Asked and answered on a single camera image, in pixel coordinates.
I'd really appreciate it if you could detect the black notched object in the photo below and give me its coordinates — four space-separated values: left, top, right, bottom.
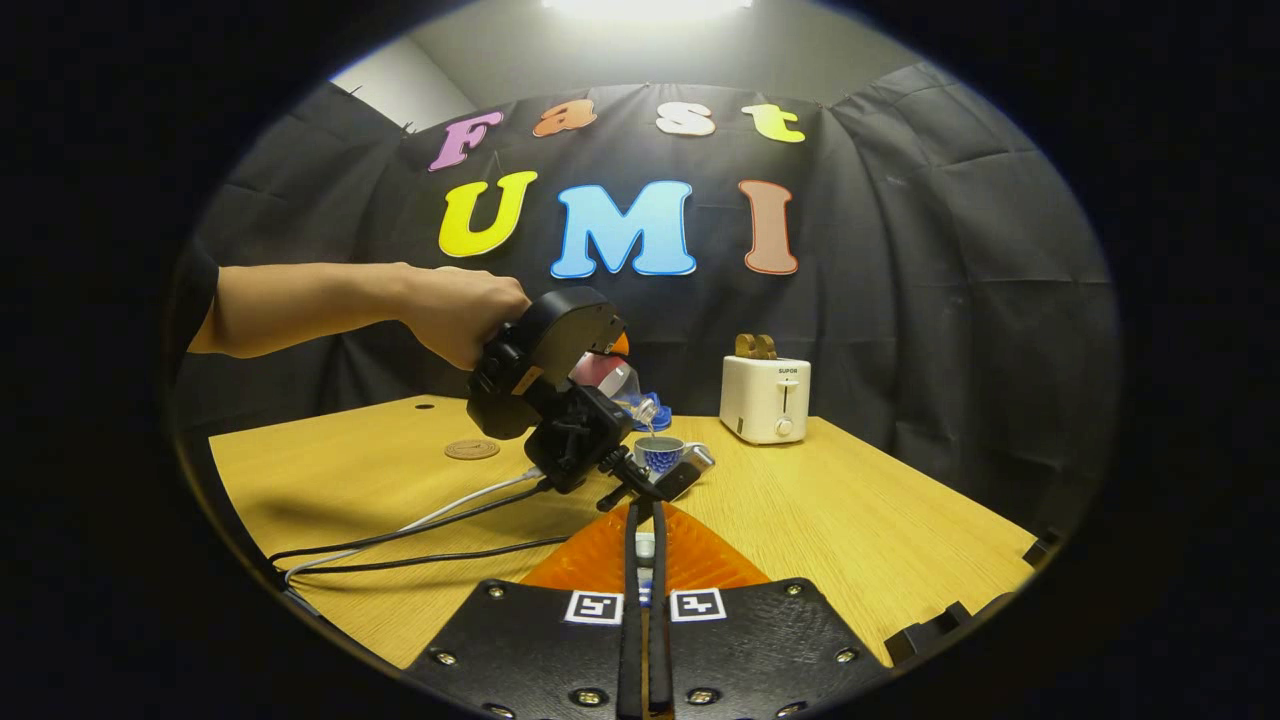
885 595 1016 667

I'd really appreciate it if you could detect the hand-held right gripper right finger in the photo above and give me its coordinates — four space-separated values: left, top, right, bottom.
650 500 892 720

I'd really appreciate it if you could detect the white cable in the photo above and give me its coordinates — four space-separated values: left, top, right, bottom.
284 468 547 583

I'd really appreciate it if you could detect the black shirt sleeve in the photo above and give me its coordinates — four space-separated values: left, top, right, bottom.
165 240 221 353

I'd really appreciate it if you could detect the white toaster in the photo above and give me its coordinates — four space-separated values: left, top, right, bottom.
720 355 812 446

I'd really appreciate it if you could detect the black cable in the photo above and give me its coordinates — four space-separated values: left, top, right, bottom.
288 536 572 577
267 480 553 567

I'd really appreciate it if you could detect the ceiling light panel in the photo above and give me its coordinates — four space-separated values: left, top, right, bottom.
540 0 753 22

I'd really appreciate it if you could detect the clear pink-label water bottle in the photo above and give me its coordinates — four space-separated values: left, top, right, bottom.
568 350 661 433

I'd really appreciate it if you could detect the white blue-patterned teacup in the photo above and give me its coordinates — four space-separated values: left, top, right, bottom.
634 435 688 479

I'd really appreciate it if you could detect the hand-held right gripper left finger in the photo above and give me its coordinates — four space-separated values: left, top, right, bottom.
405 500 643 720

